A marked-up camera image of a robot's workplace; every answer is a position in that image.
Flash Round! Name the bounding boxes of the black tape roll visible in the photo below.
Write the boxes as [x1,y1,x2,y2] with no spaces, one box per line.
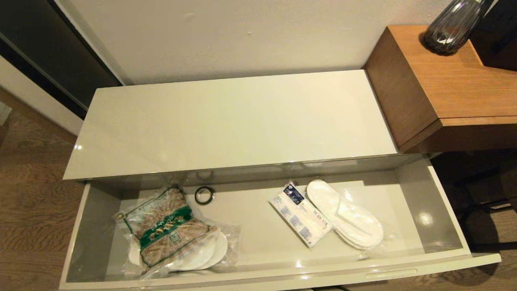
[195,186,216,205]

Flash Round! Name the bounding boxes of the black metal stool frame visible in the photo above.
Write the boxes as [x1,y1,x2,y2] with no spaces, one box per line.
[454,166,517,251]

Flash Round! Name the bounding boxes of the green brown snack bag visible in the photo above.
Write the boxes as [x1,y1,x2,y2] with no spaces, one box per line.
[114,186,221,269]

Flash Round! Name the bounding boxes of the black box on desk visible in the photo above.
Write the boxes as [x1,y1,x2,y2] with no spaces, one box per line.
[471,0,517,71]

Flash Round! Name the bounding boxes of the beige glossy drawer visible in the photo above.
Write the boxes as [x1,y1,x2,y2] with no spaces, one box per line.
[59,154,501,291]

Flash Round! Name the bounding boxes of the white tissue pack blue label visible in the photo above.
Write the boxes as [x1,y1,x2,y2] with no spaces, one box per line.
[269,183,334,248]

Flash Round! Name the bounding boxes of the beige glossy cabinet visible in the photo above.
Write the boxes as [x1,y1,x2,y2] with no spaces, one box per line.
[63,70,398,181]

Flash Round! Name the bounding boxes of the bagged white slippers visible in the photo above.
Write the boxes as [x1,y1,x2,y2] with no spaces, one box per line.
[306,179,394,253]
[127,224,242,279]

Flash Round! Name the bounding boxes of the brown wooden desk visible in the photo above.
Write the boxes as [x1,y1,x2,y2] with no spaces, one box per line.
[364,25,517,153]

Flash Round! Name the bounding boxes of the dark sliding door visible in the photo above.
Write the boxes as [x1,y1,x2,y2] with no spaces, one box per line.
[0,0,124,120]

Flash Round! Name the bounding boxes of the dark ribbed glass vase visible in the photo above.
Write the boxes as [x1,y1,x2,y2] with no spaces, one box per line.
[424,0,495,56]

